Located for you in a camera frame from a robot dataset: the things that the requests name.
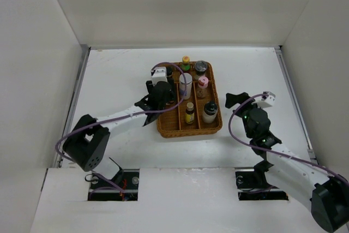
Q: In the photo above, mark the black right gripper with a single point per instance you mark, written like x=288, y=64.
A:
x=230, y=98

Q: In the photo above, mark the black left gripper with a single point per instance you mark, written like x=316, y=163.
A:
x=171, y=97

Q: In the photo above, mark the black stopper white bottle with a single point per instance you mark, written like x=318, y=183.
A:
x=210, y=111

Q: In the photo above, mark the silver lid tall jar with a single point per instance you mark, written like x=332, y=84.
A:
x=185, y=85

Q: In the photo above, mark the yellow cap sauce bottle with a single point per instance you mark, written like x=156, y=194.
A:
x=185, y=65

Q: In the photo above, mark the pink lid spice jar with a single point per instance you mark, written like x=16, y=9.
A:
x=202, y=86

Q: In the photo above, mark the black cap salt grinder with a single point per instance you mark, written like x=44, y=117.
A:
x=200, y=69

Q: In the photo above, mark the yellow label brown bottle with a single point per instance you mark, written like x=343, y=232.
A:
x=189, y=113

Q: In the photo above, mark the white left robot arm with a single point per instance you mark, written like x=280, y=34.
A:
x=87, y=147

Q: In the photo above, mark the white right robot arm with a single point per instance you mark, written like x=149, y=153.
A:
x=320, y=190

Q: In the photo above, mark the brown wicker divided tray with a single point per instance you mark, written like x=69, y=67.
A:
x=172, y=124

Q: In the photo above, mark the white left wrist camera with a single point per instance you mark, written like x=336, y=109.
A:
x=158, y=74

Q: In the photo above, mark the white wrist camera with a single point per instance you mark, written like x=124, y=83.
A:
x=158, y=74
x=267, y=100

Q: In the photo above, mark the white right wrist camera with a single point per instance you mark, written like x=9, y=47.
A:
x=267, y=100

